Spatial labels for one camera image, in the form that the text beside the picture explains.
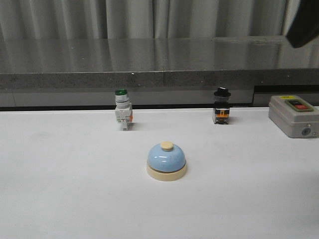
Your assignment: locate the blue desk bell cream base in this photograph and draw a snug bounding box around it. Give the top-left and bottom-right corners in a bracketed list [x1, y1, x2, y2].
[147, 141, 187, 181]

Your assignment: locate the black rotary selector switch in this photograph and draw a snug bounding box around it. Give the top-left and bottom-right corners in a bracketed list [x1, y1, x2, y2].
[213, 87, 231, 124]

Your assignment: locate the grey stone counter ledge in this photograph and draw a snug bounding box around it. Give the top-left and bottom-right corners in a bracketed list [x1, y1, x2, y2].
[0, 36, 319, 110]

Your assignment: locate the grey switch box red button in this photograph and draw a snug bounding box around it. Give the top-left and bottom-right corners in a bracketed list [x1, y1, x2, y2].
[269, 95, 319, 138]

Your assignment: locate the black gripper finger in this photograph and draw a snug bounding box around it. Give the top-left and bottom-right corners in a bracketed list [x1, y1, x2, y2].
[286, 0, 319, 48]

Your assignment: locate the green pushbutton switch white body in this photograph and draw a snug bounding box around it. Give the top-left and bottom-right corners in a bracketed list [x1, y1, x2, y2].
[115, 89, 133, 130]

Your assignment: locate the grey pleated curtain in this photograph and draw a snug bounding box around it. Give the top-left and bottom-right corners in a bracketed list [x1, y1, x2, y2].
[0, 0, 303, 40]

